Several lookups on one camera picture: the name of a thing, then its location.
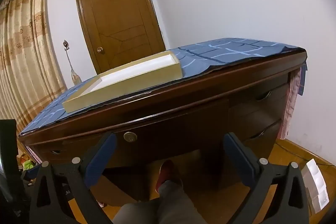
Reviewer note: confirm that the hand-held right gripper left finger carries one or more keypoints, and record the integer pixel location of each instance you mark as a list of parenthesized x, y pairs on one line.
[(102, 155)]

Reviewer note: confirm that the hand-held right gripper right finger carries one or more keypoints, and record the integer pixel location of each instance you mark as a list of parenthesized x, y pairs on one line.
[(239, 158)]

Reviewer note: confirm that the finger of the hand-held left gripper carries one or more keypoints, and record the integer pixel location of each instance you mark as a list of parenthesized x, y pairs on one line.
[(68, 188), (30, 174)]

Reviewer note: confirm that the shallow beige tray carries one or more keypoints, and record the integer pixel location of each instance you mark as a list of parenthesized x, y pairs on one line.
[(131, 74)]

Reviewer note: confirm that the dark wooden side drawer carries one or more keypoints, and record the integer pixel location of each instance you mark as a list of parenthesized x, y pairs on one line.
[(262, 138), (252, 106)]

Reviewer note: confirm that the round metal drawer lock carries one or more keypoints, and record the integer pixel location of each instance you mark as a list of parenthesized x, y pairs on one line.
[(130, 136)]

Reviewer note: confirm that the dark wooden drawer with lock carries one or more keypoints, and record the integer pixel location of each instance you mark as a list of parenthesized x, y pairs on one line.
[(170, 132)]

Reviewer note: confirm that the green toy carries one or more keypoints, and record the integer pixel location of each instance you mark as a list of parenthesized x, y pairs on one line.
[(27, 164)]

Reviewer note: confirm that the red slipper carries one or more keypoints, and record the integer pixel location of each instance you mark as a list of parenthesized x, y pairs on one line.
[(166, 171)]

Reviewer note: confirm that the dark wooden desk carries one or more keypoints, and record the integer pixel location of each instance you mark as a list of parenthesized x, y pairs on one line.
[(183, 103)]

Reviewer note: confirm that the person's grey trouser leg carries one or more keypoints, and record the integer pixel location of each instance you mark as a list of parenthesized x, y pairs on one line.
[(162, 205)]

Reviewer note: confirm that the pink striped hanging cloth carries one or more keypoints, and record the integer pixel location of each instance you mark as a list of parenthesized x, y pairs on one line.
[(292, 98)]

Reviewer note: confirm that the curtain tieback tassel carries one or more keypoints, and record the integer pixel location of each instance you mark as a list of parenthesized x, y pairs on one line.
[(74, 77)]

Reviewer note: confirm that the blue plaid tablecloth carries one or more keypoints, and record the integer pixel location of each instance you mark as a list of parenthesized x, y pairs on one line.
[(231, 53)]

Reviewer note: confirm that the brass door knob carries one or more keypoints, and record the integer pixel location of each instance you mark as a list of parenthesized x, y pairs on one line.
[(100, 49)]

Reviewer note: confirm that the beige patterned curtain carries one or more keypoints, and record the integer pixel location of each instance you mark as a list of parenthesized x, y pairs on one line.
[(23, 56)]

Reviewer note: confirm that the brown wooden door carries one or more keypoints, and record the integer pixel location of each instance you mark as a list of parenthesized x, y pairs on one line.
[(118, 16)]

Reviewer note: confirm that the metal wall hook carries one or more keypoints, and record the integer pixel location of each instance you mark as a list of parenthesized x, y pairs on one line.
[(65, 44)]

